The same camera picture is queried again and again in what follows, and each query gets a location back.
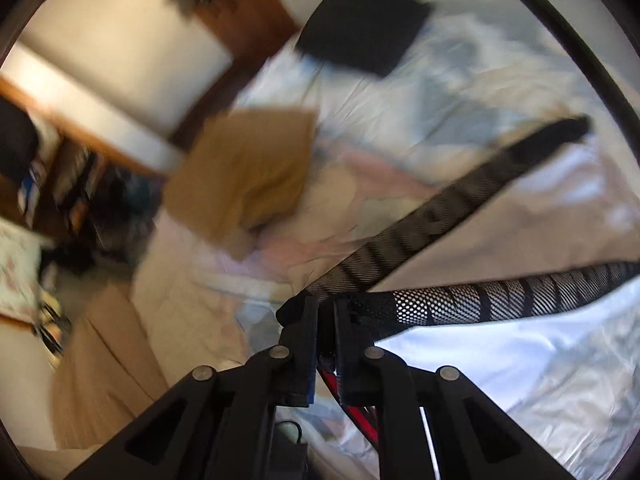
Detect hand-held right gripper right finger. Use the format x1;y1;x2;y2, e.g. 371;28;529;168
332;299;573;480

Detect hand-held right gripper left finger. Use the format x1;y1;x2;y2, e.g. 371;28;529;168
65;295;320;480

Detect white shorts with black mesh stripe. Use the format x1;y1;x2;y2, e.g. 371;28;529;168
277;115;640;411

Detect beige cloth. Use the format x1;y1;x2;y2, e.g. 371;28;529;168
50;280;171;451

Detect pastel patchwork bedspread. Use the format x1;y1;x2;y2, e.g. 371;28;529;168
132;0;640;480

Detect cluttered bookshelf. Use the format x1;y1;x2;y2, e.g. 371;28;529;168
0;95;166;281

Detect floral cushion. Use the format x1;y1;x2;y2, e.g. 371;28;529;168
0;220;46;321

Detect black pillow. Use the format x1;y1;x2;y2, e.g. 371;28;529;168
295;0;433;78

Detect wooden door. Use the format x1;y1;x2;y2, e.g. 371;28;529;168
135;0;301;151

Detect black cable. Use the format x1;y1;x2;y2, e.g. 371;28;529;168
472;0;640;161

